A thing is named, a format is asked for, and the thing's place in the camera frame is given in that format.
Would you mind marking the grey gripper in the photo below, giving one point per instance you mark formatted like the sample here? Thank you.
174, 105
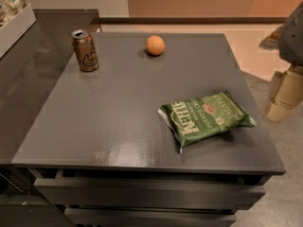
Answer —
293, 38

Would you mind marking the snack bag in tray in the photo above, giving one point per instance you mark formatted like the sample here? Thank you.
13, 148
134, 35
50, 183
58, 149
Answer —
9, 8

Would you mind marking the orange fruit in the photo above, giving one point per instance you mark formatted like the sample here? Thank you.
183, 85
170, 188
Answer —
155, 45

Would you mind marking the lower grey drawer front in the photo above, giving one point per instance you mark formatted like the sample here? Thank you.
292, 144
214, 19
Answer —
131, 218

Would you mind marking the green jalapeno chip bag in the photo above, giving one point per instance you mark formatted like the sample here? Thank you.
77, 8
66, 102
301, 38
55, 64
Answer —
197, 119

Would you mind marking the upper grey drawer front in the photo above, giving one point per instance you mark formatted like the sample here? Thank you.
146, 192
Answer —
148, 194

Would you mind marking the grey drawer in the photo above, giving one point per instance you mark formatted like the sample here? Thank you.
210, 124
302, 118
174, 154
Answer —
148, 194
131, 218

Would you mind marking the white tray box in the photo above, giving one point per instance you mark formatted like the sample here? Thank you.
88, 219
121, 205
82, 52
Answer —
14, 29

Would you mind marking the brown soda can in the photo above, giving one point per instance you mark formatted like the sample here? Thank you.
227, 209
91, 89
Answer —
84, 47

